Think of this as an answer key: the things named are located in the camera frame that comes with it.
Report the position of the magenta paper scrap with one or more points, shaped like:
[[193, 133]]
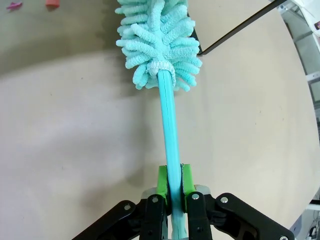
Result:
[[14, 5]]

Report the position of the teal microfiber duster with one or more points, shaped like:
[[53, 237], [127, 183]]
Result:
[[170, 120]]

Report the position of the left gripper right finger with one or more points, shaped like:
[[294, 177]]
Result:
[[200, 217]]

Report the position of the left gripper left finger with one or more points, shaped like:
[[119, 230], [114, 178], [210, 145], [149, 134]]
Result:
[[150, 217]]

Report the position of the black-framed wooden two-tier shelf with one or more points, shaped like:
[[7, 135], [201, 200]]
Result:
[[240, 27]]

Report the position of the red paper scrap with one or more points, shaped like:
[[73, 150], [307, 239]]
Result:
[[53, 2]]

